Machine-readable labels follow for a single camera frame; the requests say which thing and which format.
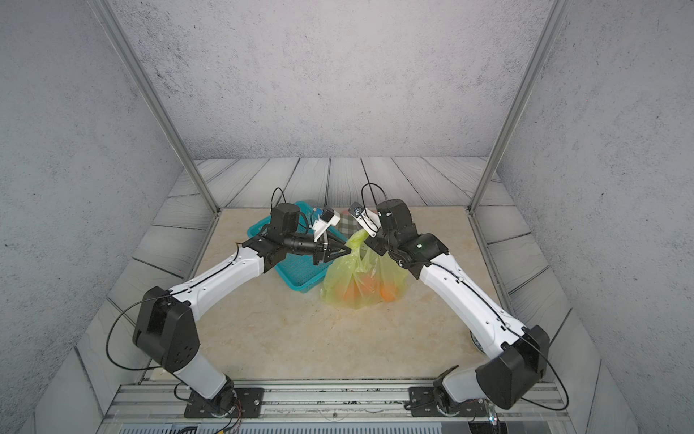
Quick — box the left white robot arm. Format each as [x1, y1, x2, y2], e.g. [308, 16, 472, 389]
[133, 203, 351, 407]

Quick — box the orange fruit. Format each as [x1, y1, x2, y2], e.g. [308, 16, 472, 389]
[380, 284, 399, 302]
[358, 274, 381, 298]
[340, 281, 359, 307]

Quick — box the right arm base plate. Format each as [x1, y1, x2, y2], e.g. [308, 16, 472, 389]
[403, 386, 487, 421]

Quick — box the aluminium mounting rail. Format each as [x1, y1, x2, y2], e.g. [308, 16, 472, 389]
[99, 379, 575, 433]

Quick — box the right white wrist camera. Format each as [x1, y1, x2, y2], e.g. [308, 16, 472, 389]
[349, 202, 381, 238]

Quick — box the yellow-green plastic bag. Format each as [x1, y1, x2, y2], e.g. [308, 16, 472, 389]
[320, 230, 410, 309]

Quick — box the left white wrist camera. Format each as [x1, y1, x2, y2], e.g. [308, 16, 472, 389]
[312, 207, 341, 242]

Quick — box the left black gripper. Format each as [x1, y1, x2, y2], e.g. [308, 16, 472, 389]
[282, 231, 351, 267]

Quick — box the green checkered cloth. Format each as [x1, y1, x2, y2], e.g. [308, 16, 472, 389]
[337, 211, 361, 238]

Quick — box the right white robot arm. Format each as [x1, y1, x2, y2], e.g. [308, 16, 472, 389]
[352, 199, 551, 410]

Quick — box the teal plastic basket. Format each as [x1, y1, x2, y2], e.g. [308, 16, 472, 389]
[247, 201, 347, 293]

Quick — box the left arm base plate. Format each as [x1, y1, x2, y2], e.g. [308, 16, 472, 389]
[184, 388, 265, 419]

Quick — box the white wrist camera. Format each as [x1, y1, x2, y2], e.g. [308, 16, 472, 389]
[349, 202, 381, 238]
[312, 207, 341, 242]

